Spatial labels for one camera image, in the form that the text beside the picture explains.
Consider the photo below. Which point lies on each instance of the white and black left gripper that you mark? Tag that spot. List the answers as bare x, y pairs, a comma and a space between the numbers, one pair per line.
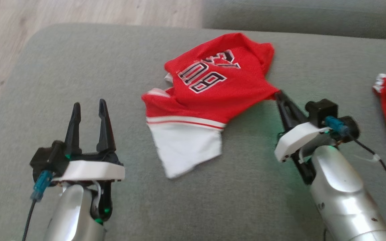
92, 170

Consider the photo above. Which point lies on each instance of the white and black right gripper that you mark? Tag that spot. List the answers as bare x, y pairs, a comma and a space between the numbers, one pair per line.
297, 139

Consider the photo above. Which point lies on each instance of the red and white numbered jersey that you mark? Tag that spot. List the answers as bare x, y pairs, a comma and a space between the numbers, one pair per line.
213, 97

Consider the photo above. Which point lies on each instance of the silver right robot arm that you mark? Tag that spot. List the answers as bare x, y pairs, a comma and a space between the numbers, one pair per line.
340, 194

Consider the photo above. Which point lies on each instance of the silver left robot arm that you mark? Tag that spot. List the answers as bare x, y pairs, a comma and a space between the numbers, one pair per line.
69, 214

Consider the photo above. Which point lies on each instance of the large grey sofa seat cushion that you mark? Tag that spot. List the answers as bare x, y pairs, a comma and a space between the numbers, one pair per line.
62, 67

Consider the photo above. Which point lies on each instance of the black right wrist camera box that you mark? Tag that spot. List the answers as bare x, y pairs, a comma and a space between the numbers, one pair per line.
320, 110

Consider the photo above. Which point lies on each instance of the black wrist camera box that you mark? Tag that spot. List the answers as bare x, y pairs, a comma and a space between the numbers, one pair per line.
45, 159
320, 110

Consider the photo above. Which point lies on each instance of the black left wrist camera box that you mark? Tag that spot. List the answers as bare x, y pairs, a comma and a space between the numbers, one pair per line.
45, 159

